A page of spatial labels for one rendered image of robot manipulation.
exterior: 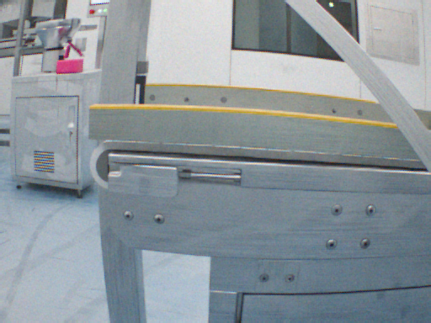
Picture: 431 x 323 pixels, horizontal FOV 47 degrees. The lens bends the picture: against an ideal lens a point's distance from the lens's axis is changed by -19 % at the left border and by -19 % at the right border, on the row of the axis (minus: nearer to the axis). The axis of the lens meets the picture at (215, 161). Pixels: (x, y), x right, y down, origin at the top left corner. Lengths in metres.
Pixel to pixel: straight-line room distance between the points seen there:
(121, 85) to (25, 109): 2.65
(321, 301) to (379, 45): 5.25
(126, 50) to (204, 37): 5.08
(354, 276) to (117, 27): 0.51
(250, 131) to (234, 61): 5.34
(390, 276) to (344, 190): 0.15
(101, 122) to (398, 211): 0.32
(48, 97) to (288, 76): 3.09
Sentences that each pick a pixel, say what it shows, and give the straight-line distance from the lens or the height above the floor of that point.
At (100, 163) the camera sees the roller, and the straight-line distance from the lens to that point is 0.59.
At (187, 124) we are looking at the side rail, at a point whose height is 0.85.
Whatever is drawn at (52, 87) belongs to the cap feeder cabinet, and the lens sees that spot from 3.37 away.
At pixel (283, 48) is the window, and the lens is 5.83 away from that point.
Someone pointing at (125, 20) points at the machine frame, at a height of 0.97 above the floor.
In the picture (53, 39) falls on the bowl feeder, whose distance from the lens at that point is 3.61.
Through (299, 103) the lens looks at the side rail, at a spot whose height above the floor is 0.85.
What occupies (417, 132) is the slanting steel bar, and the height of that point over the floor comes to 0.88.
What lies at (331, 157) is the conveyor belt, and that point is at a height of 0.83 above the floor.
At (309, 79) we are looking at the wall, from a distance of 5.82.
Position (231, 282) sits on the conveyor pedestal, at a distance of 0.64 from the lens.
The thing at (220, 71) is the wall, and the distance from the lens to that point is 5.90.
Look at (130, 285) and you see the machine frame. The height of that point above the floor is 0.54.
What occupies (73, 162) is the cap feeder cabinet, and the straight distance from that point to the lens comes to 3.36.
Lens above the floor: 0.93
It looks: 12 degrees down
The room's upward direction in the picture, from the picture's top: 2 degrees clockwise
